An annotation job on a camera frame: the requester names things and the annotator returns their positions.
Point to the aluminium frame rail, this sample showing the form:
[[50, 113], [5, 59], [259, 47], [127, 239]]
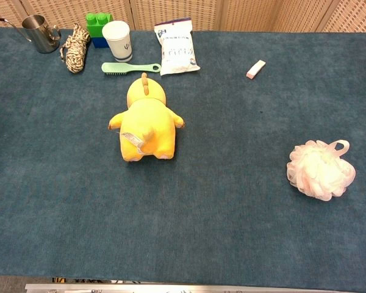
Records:
[[109, 288]]

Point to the pale pink bath loofah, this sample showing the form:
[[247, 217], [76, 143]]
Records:
[[320, 171]]

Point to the yellow plush toy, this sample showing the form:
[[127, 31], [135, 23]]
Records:
[[146, 122]]

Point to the green blue block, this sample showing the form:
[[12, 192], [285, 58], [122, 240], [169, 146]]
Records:
[[99, 42]]

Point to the mint green brush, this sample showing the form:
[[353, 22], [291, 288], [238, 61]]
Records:
[[122, 67]]

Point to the woven rattan folding screen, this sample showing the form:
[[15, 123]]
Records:
[[247, 15]]

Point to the pink white eraser block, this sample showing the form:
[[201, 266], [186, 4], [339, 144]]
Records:
[[256, 69]]

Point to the steel spouted pitcher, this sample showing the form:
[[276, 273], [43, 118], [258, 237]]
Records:
[[39, 36]]

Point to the white paper cup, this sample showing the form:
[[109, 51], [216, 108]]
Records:
[[119, 39]]

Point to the green plastic building block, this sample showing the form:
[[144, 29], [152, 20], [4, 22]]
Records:
[[94, 27]]

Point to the white plastic packet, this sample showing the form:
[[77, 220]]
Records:
[[177, 49]]

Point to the blue felt table cloth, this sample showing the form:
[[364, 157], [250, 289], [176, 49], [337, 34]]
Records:
[[201, 213]]

